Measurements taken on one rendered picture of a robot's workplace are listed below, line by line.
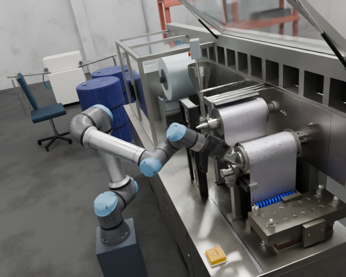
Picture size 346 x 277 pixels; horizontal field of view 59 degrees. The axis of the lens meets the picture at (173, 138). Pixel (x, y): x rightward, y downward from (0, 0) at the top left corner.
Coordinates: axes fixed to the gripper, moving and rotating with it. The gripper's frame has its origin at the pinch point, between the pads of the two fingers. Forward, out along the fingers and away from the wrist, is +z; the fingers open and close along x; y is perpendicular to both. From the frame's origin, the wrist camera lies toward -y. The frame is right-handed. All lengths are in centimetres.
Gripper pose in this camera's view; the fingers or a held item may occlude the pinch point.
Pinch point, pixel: (233, 163)
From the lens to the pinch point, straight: 141.4
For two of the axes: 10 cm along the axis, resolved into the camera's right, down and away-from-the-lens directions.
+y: 4.9, -8.5, -2.1
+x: -3.0, -3.8, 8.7
